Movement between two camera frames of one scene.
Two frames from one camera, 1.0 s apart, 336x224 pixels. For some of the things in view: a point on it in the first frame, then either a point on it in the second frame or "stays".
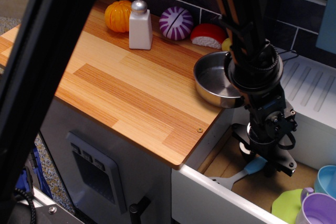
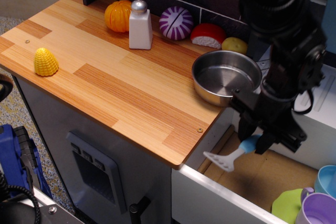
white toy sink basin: [196, 200] stays
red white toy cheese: [208, 34] stays
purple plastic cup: [316, 208] stays
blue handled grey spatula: [228, 181] → [248, 145]
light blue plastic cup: [325, 181] stays
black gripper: [276, 157] → [274, 116]
